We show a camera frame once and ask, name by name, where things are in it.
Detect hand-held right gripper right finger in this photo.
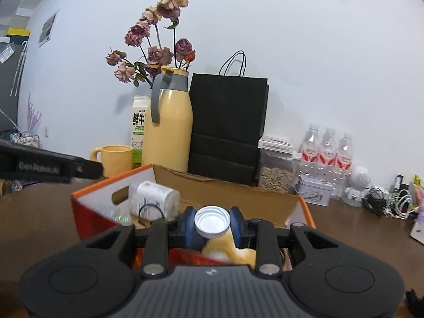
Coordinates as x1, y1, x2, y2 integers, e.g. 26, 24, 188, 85
228, 206, 342, 277

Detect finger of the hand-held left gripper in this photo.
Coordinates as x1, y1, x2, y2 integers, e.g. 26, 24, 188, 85
68, 157, 104, 181

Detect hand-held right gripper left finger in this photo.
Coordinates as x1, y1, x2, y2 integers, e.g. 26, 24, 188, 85
84, 206, 199, 278

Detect white round lid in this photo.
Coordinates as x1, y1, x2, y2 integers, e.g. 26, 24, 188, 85
194, 206, 231, 238

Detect red cardboard box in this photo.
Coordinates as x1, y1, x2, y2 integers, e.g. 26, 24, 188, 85
70, 164, 317, 270

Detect yellow soft item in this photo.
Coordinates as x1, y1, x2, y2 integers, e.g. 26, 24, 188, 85
202, 232, 257, 269

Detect white tissue pack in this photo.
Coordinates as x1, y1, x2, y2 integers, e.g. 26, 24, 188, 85
129, 181, 181, 221

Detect small rack with bottles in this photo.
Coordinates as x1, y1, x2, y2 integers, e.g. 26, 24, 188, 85
9, 132, 41, 148

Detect yellow mug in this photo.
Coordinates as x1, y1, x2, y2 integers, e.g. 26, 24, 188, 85
90, 145, 134, 178

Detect clear seed container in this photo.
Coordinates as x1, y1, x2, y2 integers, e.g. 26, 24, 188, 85
258, 136, 295, 194

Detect white milk carton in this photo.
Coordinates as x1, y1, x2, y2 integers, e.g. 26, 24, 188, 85
131, 95, 149, 169

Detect dark cabinet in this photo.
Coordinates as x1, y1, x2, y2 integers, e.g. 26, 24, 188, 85
0, 41, 25, 133

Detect white tin box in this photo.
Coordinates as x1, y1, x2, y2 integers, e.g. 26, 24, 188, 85
294, 174, 333, 206

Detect yellow thermos jug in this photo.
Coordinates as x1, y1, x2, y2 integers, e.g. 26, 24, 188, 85
142, 67, 193, 173

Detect black paper bag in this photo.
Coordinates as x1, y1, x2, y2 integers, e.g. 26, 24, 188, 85
188, 51, 270, 186

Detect clear water bottle red label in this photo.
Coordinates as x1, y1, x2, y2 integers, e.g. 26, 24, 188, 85
300, 123, 320, 173
335, 132, 354, 199
320, 127, 338, 173

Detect dried rose bouquet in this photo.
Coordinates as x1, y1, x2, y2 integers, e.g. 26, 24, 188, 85
106, 0, 196, 88

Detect black power adapter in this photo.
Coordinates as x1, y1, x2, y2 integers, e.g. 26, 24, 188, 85
363, 187, 388, 217

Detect small black box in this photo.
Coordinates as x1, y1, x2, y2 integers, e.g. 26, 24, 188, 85
394, 174, 411, 202

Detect purple tissue box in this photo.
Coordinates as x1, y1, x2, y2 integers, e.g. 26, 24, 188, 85
410, 210, 424, 242

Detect colourful snack packet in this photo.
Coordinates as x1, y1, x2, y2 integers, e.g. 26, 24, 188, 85
412, 174, 424, 213

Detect black glove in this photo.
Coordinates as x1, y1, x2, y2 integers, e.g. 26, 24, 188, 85
405, 288, 424, 318

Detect purple wall decoration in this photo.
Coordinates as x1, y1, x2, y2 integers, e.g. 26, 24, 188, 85
26, 93, 43, 136

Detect wall picture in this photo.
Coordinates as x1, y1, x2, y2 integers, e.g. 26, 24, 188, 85
38, 10, 60, 47

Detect tangled white cables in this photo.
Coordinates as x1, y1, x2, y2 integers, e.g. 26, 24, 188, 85
382, 189, 414, 221

